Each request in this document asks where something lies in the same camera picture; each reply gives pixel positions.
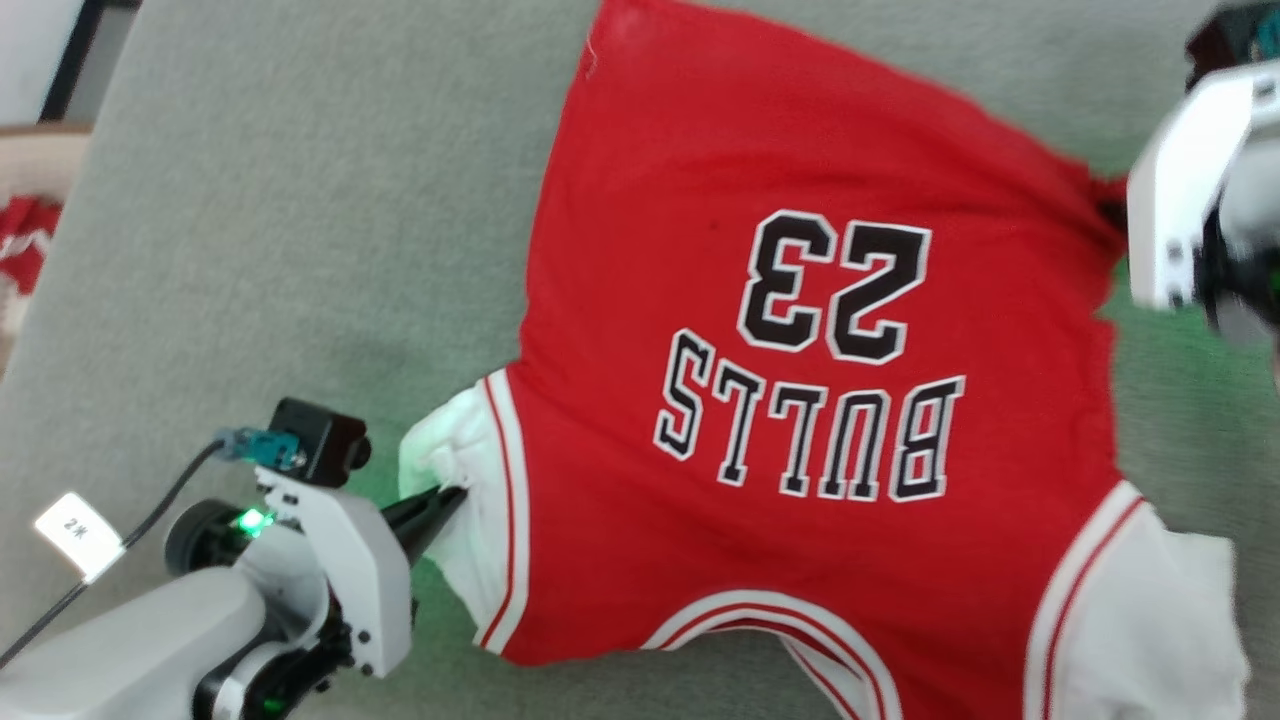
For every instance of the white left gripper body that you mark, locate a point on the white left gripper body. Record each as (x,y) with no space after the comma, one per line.
(360,580)

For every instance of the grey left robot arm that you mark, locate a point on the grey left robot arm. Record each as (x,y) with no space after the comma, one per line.
(130,650)

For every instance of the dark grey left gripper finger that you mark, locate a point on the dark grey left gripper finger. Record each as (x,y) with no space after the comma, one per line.
(425,505)
(428,535)

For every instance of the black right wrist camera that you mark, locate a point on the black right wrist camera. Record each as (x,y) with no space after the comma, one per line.
(1225,40)

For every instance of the black framed panel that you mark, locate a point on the black framed panel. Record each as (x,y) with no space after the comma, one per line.
(75,60)

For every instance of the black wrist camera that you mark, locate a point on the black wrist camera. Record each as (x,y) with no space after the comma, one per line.
(320,440)
(1225,40)

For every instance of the red and white garment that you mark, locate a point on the red and white garment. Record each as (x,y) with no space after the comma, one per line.
(25,240)

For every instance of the grey fabric sofa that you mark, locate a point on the grey fabric sofa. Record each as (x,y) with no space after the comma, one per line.
(300,250)

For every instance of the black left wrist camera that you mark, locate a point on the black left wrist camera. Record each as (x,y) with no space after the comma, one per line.
(320,440)

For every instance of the beige laundry basket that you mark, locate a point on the beige laundry basket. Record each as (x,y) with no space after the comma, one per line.
(45,160)

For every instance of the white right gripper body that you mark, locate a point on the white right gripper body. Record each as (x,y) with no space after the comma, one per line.
(1175,190)

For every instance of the red Bulls 23 jersey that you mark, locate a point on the red Bulls 23 jersey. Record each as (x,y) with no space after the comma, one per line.
(800,450)

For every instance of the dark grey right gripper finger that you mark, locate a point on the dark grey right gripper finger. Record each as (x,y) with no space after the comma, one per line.
(1113,217)

